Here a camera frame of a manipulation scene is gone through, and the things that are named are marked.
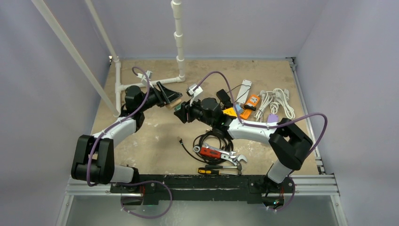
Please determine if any purple cable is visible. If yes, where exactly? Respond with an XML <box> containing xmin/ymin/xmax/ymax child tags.
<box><xmin>86</xmin><ymin>66</ymin><xmax>173</xmax><ymax>219</ymax></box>
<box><xmin>194</xmin><ymin>71</ymin><xmax>328</xmax><ymax>175</ymax></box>

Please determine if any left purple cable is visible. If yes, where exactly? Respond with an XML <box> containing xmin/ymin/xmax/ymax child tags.
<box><xmin>86</xmin><ymin>66</ymin><xmax>173</xmax><ymax>219</ymax></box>

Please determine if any aluminium rail frame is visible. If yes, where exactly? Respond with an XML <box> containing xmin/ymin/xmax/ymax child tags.
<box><xmin>64</xmin><ymin>57</ymin><xmax>341</xmax><ymax>197</ymax></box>

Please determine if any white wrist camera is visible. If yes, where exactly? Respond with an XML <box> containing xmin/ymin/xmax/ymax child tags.
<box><xmin>186</xmin><ymin>84</ymin><xmax>203</xmax><ymax>106</ymax></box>
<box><xmin>137</xmin><ymin>70</ymin><xmax>153</xmax><ymax>88</ymax></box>

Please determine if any black coiled cable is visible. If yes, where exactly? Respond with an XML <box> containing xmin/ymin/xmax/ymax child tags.
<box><xmin>177</xmin><ymin>130</ymin><xmax>234</xmax><ymax>164</ymax></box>

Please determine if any red adjustable wrench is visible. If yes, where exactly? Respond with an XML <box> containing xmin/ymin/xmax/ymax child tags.
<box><xmin>193</xmin><ymin>143</ymin><xmax>247</xmax><ymax>166</ymax></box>

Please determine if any black power adapter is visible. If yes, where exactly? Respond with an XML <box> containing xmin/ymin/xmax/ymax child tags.
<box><xmin>216</xmin><ymin>89</ymin><xmax>232</xmax><ymax>105</ymax></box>

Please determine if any yellow black screwdriver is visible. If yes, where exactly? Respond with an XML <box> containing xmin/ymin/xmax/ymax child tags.
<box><xmin>197</xmin><ymin>167</ymin><xmax>238</xmax><ymax>176</ymax></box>

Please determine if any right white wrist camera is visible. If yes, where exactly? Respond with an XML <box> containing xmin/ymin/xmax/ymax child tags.
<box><xmin>186</xmin><ymin>84</ymin><xmax>203</xmax><ymax>106</ymax></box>

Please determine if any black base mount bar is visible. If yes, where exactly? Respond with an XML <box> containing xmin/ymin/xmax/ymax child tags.
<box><xmin>110</xmin><ymin>174</ymin><xmax>295</xmax><ymax>206</ymax></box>

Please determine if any yellow cube socket adapter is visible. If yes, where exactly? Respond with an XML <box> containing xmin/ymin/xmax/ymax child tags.
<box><xmin>223</xmin><ymin>107</ymin><xmax>237</xmax><ymax>117</ymax></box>

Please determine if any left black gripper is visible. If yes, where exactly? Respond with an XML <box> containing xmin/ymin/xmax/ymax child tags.
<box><xmin>138</xmin><ymin>82</ymin><xmax>181</xmax><ymax>113</ymax></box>

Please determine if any white PVC pipe frame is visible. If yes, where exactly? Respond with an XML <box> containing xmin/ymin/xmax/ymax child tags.
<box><xmin>32</xmin><ymin>0</ymin><xmax>186</xmax><ymax>117</ymax></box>

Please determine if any orange power strip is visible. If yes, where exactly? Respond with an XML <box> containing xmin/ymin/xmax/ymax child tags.
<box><xmin>240</xmin><ymin>95</ymin><xmax>260</xmax><ymax>120</ymax></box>

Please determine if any white power strip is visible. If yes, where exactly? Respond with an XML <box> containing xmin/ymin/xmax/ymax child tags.
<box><xmin>235</xmin><ymin>80</ymin><xmax>252</xmax><ymax>105</ymax></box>

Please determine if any small claw hammer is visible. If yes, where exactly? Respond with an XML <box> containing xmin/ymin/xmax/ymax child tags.
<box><xmin>205</xmin><ymin>164</ymin><xmax>242</xmax><ymax>175</ymax></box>

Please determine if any blue plug adapter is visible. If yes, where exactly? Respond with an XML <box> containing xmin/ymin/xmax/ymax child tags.
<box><xmin>235</xmin><ymin>104</ymin><xmax>243</xmax><ymax>114</ymax></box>

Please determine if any white cord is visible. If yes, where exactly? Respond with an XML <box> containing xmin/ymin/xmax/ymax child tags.
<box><xmin>254</xmin><ymin>88</ymin><xmax>296</xmax><ymax>123</ymax></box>

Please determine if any wooden cube adapter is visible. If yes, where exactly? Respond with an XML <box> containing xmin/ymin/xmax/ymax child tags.
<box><xmin>165</xmin><ymin>98</ymin><xmax>182</xmax><ymax>109</ymax></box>

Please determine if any purple power strip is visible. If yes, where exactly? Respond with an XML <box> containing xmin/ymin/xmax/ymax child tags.
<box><xmin>267</xmin><ymin>113</ymin><xmax>279</xmax><ymax>123</ymax></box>

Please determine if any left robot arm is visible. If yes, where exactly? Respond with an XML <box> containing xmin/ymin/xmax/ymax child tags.
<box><xmin>71</xmin><ymin>82</ymin><xmax>183</xmax><ymax>193</ymax></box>

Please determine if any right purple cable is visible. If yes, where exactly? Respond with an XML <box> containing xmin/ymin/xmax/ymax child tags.
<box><xmin>194</xmin><ymin>71</ymin><xmax>328</xmax><ymax>175</ymax></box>

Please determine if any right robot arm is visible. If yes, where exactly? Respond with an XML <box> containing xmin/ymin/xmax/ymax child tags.
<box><xmin>174</xmin><ymin>97</ymin><xmax>313</xmax><ymax>192</ymax></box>

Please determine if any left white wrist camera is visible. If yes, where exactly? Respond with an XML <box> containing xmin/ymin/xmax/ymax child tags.
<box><xmin>137</xmin><ymin>70</ymin><xmax>153</xmax><ymax>88</ymax></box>

